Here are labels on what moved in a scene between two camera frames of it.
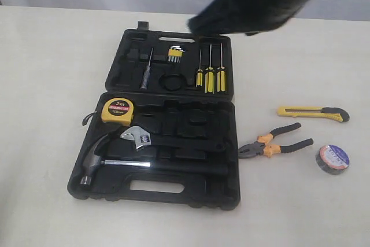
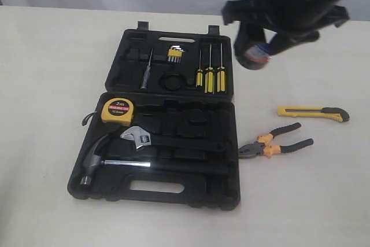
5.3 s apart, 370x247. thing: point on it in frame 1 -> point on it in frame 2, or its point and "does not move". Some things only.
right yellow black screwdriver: [221, 74] does not move
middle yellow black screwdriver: [209, 77] does not move
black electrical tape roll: [332, 159] -> [254, 58]
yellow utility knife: [335, 113] does not move
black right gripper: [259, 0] -> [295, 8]
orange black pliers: [262, 147] does not move
